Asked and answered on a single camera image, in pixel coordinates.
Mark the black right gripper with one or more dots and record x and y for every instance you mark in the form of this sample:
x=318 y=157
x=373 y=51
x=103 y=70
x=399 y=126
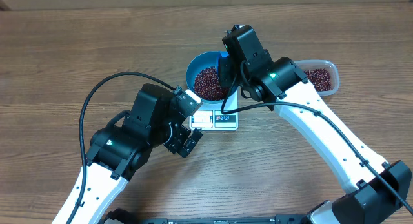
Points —
x=229 y=78

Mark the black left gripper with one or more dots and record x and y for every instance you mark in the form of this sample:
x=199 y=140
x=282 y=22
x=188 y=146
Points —
x=177 y=143

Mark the blue plastic measuring scoop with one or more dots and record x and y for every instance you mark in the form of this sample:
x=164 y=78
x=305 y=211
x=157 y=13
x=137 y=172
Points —
x=222 y=54

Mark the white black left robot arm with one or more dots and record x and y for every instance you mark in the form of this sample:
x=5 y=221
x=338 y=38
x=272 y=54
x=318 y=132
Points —
x=117 y=151

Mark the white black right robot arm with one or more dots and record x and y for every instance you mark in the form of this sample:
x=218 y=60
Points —
x=373 y=188

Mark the red beans in bowl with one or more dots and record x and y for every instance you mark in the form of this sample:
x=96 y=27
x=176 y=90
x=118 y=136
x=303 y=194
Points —
x=206 y=85

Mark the blue metal bowl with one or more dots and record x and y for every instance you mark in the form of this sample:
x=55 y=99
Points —
x=202 y=61

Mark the white digital kitchen scale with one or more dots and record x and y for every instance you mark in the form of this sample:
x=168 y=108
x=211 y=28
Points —
x=209 y=118

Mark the clear plastic food container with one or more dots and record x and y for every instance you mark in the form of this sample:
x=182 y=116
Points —
x=313 y=64

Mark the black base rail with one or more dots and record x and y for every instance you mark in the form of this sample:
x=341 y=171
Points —
x=121 y=216

